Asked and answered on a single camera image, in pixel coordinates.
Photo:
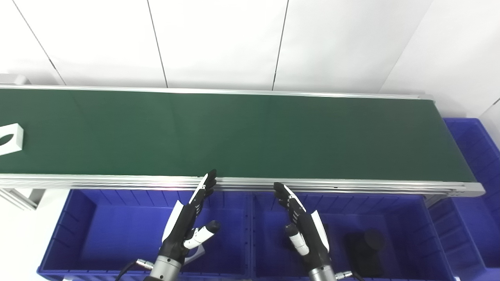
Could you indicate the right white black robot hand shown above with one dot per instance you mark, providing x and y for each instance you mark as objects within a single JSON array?
[{"x": 310, "y": 234}]

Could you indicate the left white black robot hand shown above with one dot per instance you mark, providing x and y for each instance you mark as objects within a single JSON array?
[{"x": 179, "y": 230}]

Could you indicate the white square part with hole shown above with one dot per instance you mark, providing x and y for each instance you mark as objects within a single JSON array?
[
  {"x": 197, "y": 253},
  {"x": 15, "y": 136}
]

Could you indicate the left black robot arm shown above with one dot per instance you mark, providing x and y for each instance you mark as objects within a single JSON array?
[{"x": 166, "y": 269}]

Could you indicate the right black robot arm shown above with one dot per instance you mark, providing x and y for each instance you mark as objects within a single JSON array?
[{"x": 322, "y": 274}]

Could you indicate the black cylinder part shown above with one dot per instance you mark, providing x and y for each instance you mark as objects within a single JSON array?
[{"x": 365, "y": 249}]

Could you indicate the blue plastic bin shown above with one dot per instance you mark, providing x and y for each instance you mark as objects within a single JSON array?
[
  {"x": 117, "y": 234},
  {"x": 476, "y": 168},
  {"x": 406, "y": 234}
]

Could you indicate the green conveyor belt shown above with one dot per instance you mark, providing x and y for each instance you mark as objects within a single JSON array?
[
  {"x": 351, "y": 186},
  {"x": 242, "y": 132}
]

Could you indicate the aluminium conveyor leg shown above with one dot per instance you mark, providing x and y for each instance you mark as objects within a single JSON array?
[{"x": 23, "y": 197}]

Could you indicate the grey conveyor motor housing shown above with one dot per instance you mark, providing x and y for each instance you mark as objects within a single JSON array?
[{"x": 13, "y": 79}]

